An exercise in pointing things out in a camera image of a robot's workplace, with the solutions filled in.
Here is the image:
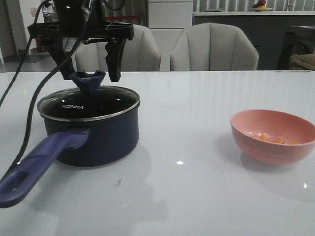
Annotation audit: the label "left beige upholstered chair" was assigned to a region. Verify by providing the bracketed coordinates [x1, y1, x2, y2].
[74, 25, 161, 72]

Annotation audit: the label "grey kitchen counter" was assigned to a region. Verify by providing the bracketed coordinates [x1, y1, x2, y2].
[192, 11, 315, 70]

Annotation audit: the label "pink plastic bowl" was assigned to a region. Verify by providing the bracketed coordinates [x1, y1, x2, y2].
[230, 109, 315, 165]

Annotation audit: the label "glass pot lid blue knob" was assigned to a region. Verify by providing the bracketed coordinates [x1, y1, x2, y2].
[37, 70, 141, 122]

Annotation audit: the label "beige upholstered chair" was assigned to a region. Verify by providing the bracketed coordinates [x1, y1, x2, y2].
[170, 23, 259, 71]
[74, 25, 161, 72]

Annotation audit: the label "dark blue saucepan purple handle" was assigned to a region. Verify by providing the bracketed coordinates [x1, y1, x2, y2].
[0, 105, 139, 208]

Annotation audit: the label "red barrier belt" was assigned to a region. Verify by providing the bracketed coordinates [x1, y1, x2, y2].
[105, 15, 142, 20]

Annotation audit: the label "white refrigerator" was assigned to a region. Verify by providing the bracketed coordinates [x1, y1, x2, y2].
[149, 0, 193, 71]

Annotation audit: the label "olive cushion seat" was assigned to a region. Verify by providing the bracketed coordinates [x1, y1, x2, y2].
[290, 54, 315, 71]

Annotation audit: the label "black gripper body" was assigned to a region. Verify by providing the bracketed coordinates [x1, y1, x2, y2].
[28, 0, 134, 44]

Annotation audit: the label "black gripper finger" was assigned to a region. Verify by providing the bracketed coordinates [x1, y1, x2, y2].
[105, 38, 126, 82]
[44, 36, 74, 80]

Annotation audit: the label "fruit plate on counter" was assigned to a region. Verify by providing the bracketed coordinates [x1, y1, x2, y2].
[249, 0, 273, 12]

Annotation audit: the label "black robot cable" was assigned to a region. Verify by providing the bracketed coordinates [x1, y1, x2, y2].
[0, 0, 91, 173]

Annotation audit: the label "right beige upholstered chair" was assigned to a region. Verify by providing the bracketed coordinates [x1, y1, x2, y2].
[170, 23, 259, 71]

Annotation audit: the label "orange ham slices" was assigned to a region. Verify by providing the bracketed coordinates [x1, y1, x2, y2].
[252, 133, 301, 145]

